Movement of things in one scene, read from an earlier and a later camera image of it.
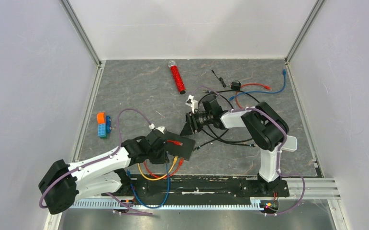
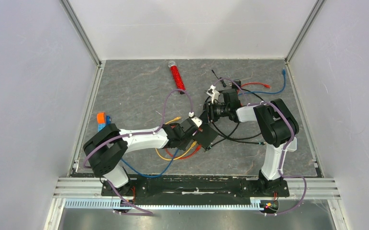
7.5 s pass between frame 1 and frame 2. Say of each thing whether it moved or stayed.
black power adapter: stayed
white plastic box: stayed
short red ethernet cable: moved
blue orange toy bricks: stayed
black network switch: moved
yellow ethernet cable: moved
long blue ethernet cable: moved
